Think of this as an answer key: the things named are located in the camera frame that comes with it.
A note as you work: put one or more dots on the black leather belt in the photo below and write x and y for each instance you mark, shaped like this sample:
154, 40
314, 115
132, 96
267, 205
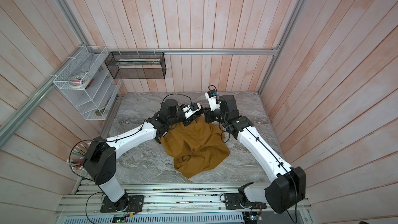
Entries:
158, 138

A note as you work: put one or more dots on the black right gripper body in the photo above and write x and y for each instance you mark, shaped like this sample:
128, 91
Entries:
212, 116

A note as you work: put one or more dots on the black wire mesh basket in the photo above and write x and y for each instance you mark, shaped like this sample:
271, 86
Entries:
136, 65

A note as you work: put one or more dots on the mustard yellow trousers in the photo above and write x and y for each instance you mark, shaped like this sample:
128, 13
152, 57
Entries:
195, 148

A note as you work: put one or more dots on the aluminium frame rails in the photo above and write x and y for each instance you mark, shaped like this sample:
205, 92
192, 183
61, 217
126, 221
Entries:
25, 111

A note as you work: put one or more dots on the tape roll on shelf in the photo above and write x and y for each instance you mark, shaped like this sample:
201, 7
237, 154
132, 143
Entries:
79, 81

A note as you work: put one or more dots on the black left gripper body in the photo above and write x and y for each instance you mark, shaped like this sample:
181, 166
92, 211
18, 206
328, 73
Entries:
187, 121

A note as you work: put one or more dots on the white wire mesh shelf rack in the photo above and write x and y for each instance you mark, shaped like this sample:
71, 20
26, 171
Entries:
95, 101

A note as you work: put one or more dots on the aluminium base platform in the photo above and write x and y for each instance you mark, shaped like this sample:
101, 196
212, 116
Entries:
196, 203

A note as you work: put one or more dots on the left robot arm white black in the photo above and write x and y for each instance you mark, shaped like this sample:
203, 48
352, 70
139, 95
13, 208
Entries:
100, 159

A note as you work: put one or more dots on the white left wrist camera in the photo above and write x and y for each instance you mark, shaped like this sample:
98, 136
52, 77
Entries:
190, 110

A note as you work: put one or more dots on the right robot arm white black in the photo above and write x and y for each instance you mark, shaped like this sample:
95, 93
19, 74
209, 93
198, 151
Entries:
287, 184

